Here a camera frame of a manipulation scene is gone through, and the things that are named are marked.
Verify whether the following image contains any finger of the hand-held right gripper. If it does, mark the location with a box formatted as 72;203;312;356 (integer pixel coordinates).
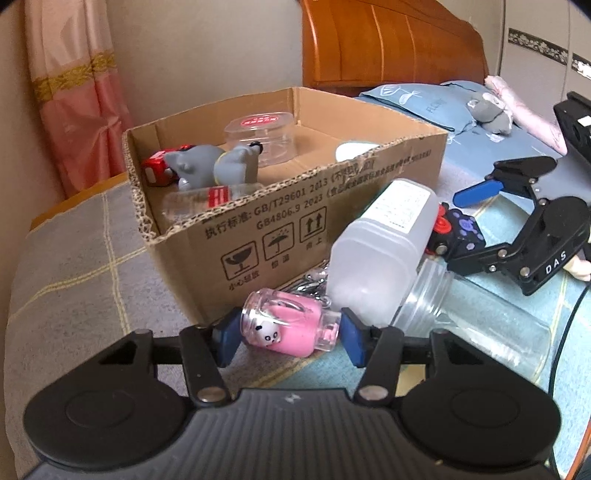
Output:
453;156;560;208
446;198;570;278

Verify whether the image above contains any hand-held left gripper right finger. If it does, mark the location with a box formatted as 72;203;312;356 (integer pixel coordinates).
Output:
341;307;483;408

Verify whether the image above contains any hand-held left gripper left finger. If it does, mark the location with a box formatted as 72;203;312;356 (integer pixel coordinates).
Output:
95;308;242;409

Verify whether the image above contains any black toy with purple dots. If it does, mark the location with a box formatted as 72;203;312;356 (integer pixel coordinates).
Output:
425;202;485;259

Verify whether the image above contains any pink panda bottle charm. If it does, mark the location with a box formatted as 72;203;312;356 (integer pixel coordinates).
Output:
241;288;343;358

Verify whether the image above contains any cardboard box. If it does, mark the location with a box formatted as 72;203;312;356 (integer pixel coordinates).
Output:
122;87;450;326

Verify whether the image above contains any mint green egg-shaped case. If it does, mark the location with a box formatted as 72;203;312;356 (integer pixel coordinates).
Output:
335;141;382;162

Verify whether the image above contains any clear capsule bottle red label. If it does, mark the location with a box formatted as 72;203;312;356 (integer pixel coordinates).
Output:
161;182;265;222

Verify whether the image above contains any grey animal figure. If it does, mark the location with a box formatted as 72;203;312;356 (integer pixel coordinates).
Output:
164;142;264;192

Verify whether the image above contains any red toy train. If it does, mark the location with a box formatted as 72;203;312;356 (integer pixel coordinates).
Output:
141;144;197;188

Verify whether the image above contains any round clear container red label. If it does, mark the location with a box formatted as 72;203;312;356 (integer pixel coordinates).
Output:
225;112;297;168

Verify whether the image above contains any blue bed sheet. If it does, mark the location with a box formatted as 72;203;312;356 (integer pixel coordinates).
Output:
438;80;565;204

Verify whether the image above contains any clear plastic jar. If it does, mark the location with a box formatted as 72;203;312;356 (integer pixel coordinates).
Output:
390;258;552;384

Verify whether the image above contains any grey plush toy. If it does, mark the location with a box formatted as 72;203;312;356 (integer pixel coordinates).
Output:
466;91;513;134

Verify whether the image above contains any pink cloth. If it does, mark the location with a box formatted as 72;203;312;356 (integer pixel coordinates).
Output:
485;75;568;155

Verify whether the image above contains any white plastic bottle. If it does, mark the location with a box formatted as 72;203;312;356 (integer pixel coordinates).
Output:
327;179;439;326

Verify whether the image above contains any blue floral pillow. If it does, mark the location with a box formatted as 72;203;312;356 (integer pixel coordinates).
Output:
355;82;485;134

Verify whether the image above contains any white wardrobe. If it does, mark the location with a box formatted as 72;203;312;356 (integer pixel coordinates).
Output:
501;0;591;108

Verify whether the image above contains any checked blanket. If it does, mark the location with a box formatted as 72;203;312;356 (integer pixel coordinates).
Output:
4;180;591;464

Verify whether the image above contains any wooden headboard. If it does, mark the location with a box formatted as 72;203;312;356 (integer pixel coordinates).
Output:
300;0;490;97

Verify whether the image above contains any wooden bedside table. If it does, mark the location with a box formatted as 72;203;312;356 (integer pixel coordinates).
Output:
30;173;132;232

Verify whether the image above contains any pink curtain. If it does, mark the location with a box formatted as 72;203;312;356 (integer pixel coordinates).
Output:
23;0;134;199

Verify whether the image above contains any silver key ring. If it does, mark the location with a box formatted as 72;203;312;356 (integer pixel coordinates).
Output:
287;265;334;305

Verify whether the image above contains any black cable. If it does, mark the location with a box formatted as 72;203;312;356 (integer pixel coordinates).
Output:
540;286;591;388

